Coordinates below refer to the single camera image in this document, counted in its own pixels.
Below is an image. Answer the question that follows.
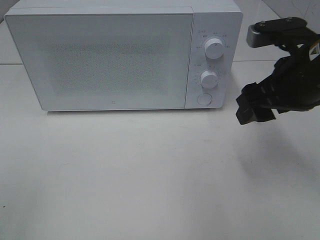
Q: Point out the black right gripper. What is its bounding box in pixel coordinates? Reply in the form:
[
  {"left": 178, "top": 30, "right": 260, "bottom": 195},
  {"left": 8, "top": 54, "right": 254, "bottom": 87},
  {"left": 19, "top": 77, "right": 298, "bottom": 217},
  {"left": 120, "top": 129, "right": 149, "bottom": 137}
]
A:
[{"left": 235, "top": 47, "right": 320, "bottom": 125}]

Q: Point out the white round door button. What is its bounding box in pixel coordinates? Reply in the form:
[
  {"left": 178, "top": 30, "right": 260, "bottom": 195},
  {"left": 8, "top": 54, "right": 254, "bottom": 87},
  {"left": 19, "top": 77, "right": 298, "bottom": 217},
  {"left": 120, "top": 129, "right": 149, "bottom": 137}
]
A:
[{"left": 197, "top": 93, "right": 213, "bottom": 106}]

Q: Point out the white round knob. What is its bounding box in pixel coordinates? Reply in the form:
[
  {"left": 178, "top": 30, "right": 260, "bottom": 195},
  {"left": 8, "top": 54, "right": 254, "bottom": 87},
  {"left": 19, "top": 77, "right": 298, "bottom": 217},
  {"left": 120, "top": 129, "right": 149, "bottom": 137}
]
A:
[
  {"left": 204, "top": 37, "right": 225, "bottom": 60},
  {"left": 200, "top": 70, "right": 219, "bottom": 89}
]

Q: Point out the white microwave door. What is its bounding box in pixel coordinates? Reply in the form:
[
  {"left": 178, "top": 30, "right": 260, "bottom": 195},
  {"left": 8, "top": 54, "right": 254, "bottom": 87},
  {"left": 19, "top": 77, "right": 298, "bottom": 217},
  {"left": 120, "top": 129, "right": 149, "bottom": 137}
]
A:
[{"left": 6, "top": 14, "right": 193, "bottom": 111}]

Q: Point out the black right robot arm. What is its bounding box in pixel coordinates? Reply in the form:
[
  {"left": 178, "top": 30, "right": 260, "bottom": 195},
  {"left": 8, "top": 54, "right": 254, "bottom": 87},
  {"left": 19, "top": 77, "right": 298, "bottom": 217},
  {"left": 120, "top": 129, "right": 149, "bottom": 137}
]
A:
[{"left": 235, "top": 26, "right": 320, "bottom": 125}]

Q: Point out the white microwave oven body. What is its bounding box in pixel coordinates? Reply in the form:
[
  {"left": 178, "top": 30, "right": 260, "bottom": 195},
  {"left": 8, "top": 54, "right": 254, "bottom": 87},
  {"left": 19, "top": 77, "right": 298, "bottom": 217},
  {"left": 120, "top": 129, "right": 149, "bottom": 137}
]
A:
[{"left": 4, "top": 0, "right": 243, "bottom": 111}]

